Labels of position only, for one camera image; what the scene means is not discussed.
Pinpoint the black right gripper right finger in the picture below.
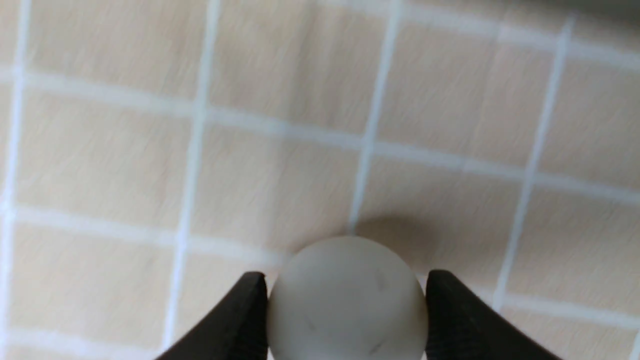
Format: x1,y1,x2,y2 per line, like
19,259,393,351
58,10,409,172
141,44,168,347
425,269,559,360

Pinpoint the orange checkered tablecloth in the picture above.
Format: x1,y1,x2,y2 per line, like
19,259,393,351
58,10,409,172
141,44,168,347
1,0,639,360

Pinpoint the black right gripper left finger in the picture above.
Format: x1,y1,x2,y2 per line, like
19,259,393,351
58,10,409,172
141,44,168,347
158,271,269,360

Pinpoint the white ping-pong ball with logo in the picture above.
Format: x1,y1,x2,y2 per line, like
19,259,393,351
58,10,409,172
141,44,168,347
266,236,428,360

